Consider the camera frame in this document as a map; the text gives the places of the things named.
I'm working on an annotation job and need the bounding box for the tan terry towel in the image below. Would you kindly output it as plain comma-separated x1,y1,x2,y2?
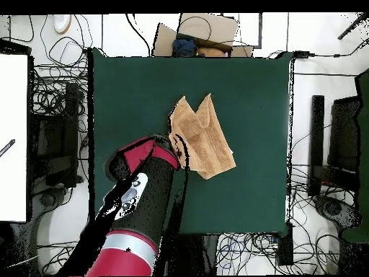
167,92,237,180

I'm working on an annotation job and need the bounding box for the dark green table cloth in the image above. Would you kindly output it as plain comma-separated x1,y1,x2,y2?
87,47,295,237

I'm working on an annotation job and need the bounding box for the orange garment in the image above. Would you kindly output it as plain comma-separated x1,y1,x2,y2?
196,46,227,58

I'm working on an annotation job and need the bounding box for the dark blue garment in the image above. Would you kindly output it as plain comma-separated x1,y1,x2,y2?
172,33,198,58

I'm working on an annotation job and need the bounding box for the black equipment stand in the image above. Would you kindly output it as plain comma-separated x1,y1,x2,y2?
30,82,84,188

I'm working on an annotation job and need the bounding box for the brown cardboard box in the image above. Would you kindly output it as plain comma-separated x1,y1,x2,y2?
152,12,254,58

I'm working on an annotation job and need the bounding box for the black upright bar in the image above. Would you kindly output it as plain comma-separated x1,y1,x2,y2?
308,94,326,197

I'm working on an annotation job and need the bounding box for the black power strip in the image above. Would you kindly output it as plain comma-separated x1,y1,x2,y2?
277,221,294,266

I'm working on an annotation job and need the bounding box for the black monitor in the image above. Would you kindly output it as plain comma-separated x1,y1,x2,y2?
328,96,361,174

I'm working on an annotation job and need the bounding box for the black marker pen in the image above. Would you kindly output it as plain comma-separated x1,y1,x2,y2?
0,138,16,158

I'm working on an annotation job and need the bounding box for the white shoe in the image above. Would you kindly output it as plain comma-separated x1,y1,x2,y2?
52,14,72,33

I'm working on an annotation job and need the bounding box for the green chair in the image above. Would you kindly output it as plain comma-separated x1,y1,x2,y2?
341,69,369,243

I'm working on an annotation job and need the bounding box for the black tripod leg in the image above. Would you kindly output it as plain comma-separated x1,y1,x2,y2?
337,12,369,40

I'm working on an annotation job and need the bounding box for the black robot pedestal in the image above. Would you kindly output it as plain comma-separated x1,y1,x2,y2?
166,234,219,275

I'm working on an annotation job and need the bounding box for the black cable over cardboard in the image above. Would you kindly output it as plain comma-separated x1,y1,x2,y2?
177,15,213,40

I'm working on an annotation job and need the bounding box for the black cable tangle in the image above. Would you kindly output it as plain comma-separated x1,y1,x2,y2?
30,64,89,116

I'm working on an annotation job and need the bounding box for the looped black cable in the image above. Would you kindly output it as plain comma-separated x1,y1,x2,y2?
40,14,94,67

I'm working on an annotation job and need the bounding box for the white board with black frame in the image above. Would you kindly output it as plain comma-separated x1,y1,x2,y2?
0,38,34,223

